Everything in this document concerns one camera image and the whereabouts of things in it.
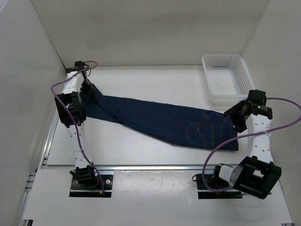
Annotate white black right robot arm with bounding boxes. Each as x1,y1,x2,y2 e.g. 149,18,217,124
211,89,282,199

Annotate aluminium table edge rail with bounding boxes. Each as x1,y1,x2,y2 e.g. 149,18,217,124
239,96,249,105

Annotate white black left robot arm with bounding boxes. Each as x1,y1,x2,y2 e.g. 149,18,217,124
51,61,100,189

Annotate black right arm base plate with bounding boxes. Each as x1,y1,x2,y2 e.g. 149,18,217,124
191,174,244,200

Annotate front aluminium rail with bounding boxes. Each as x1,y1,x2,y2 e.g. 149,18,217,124
96,165,203,171

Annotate white perforated plastic basket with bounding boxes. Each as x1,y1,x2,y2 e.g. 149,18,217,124
201,53,255,106

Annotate left aluminium frame rail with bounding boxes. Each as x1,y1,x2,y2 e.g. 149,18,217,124
15,110,59,226

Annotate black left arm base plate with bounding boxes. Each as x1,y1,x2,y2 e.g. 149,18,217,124
69,174,113,198

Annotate dark blue denim trousers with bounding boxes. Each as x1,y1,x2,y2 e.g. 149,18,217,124
80,90,238,150

